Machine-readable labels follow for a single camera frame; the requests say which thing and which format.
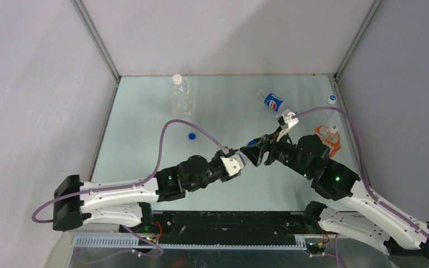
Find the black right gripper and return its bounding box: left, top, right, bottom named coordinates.
left=240, top=126, right=313, bottom=179

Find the blue bottle cap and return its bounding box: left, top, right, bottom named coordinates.
left=188, top=132, right=196, bottom=140
left=247, top=138, right=264, bottom=146

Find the cream label clear bottle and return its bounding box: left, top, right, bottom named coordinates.
left=170, top=77, right=193, bottom=118

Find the orange label plastic bottle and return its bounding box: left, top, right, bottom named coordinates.
left=314, top=125, right=341, bottom=158

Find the clear unlabelled plastic bottle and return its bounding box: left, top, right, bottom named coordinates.
left=320, top=101, right=336, bottom=125

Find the white bottle cap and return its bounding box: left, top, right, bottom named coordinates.
left=327, top=95, right=337, bottom=105
left=328, top=125, right=339, bottom=133
left=172, top=74, right=183, bottom=85

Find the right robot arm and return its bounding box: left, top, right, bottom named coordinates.
left=241, top=132, right=429, bottom=267

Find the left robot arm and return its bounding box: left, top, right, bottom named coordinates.
left=53, top=150, right=245, bottom=233

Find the Pepsi bottle blue label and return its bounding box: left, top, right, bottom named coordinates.
left=253, top=87, right=297, bottom=118

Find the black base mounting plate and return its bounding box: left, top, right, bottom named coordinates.
left=132, top=210, right=333, bottom=245

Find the left controller board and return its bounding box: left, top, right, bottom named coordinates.
left=137, top=238, right=159, bottom=247

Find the controller board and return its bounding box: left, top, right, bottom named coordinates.
left=137, top=238, right=159, bottom=247
left=305, top=242, right=328, bottom=257

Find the right controller board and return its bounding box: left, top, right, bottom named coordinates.
left=305, top=242, right=328, bottom=257

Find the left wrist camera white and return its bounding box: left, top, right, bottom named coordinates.
left=220, top=152, right=243, bottom=177

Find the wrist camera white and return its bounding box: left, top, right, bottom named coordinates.
left=220, top=152, right=243, bottom=177
left=276, top=110, right=299, bottom=142

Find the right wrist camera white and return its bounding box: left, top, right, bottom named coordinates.
left=276, top=110, right=299, bottom=142

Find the grey aluminium frame rail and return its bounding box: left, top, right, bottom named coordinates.
left=329, top=75, right=411, bottom=268

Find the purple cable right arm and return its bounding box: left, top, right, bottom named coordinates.
left=294, top=106, right=429, bottom=268

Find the white slotted cable duct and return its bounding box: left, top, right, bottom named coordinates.
left=73, top=236, right=307, bottom=250

